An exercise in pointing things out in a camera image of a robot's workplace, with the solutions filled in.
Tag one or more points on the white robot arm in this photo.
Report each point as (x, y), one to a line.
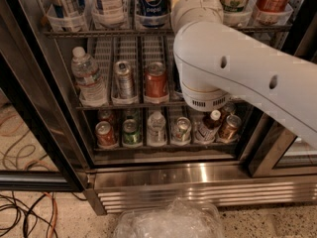
(214, 61)

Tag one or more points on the tall blue pepsi can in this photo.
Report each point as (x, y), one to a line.
(153, 12)

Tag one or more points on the white label bottle top shelf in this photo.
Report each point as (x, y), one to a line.
(109, 13)

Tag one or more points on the orange soda can middle shelf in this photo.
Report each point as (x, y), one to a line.
(156, 80)

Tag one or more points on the brown copper can rear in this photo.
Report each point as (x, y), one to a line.
(228, 109)

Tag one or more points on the brown copper can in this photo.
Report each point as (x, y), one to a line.
(228, 132)
(228, 109)

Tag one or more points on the silver soda can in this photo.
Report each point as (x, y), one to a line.
(124, 76)

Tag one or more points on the small water bottle bottom shelf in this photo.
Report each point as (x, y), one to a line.
(156, 129)

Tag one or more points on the brown copper can front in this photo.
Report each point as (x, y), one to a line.
(228, 132)

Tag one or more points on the silver green can bottom shelf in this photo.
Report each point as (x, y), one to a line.
(181, 129)

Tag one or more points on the clear water bottle middle shelf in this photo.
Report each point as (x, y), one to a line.
(89, 78)

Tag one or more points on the rear red can bottom shelf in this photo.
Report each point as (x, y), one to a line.
(105, 115)

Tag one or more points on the red can shelf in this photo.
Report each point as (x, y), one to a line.
(105, 134)
(105, 115)

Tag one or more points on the steel fridge base grille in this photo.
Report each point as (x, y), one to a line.
(115, 190)

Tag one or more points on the glass fridge door left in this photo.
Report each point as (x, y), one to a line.
(35, 75)

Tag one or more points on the brown bottle white cap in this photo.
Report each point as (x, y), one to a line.
(208, 127)

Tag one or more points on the clear plastic bag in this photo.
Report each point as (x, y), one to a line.
(180, 219)

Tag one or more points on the top wire shelf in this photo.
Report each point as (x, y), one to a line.
(155, 32)

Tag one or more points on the wire shelf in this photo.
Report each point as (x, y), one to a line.
(135, 105)
(155, 32)

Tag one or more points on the middle wire shelf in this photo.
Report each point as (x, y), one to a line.
(135, 105)

